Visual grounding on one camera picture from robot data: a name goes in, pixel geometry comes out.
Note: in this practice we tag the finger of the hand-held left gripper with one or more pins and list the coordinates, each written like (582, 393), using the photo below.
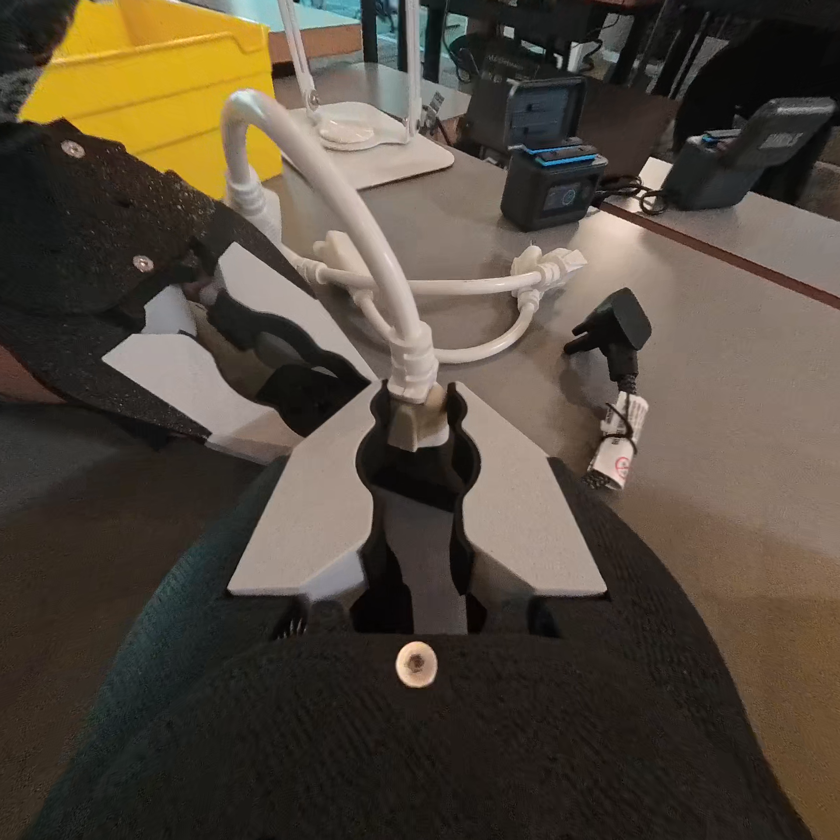
(262, 275)
(177, 374)

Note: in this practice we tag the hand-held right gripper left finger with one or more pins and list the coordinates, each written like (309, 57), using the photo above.
(308, 525)

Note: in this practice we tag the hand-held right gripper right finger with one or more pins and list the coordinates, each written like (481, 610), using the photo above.
(531, 525)

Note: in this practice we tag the black angled plug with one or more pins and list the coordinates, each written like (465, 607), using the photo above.
(623, 321)

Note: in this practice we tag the person's left hand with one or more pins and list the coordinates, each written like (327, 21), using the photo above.
(23, 384)

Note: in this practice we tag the yellow plastic bin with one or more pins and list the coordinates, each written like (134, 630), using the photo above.
(164, 85)

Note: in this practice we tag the white board stand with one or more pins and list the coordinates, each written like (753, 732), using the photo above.
(394, 164)

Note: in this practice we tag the black battery charging case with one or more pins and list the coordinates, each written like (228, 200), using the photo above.
(538, 197)

